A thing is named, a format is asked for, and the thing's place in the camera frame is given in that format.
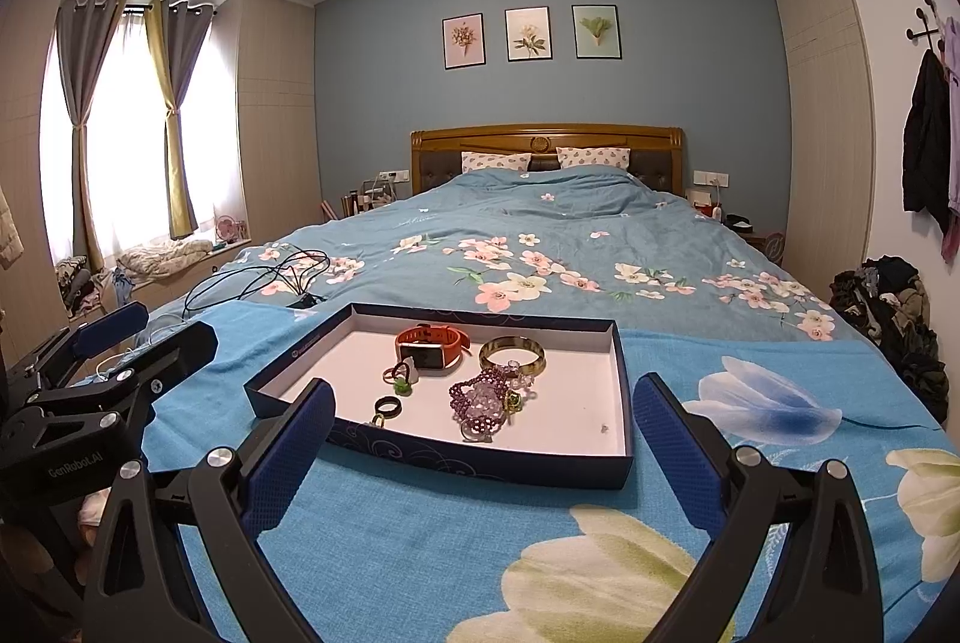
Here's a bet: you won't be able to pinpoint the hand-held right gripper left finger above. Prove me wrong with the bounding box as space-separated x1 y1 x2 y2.
82 379 336 643

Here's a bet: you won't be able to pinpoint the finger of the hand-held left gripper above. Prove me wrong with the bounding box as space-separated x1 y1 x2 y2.
7 302 149 390
30 320 218 425

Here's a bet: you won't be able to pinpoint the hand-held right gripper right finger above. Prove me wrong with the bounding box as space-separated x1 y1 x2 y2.
632 373 886 643

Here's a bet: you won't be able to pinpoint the navy shallow cardboard box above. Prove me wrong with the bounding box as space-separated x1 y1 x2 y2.
244 302 635 490

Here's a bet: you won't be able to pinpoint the clear crystal bead bracelet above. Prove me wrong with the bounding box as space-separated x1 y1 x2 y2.
501 350 538 390

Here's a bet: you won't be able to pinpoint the orange smartwatch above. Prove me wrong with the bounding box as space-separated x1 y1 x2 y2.
395 324 472 375

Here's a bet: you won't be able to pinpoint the purple beaded bracelet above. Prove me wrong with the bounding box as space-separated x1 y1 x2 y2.
448 367 512 435

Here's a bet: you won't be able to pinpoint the gold bangle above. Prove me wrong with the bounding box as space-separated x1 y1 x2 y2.
480 337 546 376

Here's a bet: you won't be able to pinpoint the person's left hand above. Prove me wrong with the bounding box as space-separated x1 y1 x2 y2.
79 491 113 528

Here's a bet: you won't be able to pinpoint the white earphones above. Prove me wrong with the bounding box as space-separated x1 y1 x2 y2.
94 313 188 383

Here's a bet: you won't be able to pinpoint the pile of mixed clothes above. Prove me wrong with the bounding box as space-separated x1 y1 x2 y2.
56 257 136 322

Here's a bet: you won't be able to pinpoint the window bench with drawers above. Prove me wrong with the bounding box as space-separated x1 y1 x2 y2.
67 245 250 344

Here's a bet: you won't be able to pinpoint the cream crumpled blanket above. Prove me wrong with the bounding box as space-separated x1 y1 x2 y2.
118 238 215 277

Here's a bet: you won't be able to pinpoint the cream padded garment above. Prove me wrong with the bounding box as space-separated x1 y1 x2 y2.
0 185 25 271

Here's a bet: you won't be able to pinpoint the cyan flower print blanket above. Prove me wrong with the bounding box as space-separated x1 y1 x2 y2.
139 302 960 643

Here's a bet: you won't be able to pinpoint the group of cosmetic bottles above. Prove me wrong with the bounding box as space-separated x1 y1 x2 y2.
341 178 398 217

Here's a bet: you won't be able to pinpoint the olive and grey curtain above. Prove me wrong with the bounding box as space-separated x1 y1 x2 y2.
145 0 216 241

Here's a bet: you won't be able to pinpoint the blue floral duvet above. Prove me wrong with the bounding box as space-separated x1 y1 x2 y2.
150 167 863 344

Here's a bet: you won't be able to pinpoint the red and white bedside items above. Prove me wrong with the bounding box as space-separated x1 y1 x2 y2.
688 185 725 221

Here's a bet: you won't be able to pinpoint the pile of dark clothes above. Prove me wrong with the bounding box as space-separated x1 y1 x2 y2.
829 254 943 420

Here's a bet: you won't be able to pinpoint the patterned white pillow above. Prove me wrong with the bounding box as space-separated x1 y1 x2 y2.
461 150 533 174
556 146 631 170

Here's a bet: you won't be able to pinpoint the wooden bed headboard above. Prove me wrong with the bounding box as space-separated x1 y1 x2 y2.
411 125 685 198

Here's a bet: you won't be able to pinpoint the black jacket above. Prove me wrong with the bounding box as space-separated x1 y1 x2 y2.
902 49 952 235

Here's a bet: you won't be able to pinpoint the pink framed flower picture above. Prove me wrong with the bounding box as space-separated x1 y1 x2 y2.
442 15 486 69

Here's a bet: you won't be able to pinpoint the purple jacket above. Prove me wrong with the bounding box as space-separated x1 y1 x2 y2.
941 17 960 209

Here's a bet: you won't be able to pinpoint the white framed flower picture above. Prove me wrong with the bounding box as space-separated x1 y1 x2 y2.
505 7 552 63

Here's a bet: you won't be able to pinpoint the black cable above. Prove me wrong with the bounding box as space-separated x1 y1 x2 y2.
184 245 331 314

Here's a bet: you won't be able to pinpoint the black wall coat rack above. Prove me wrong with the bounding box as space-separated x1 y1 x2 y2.
904 0 943 52

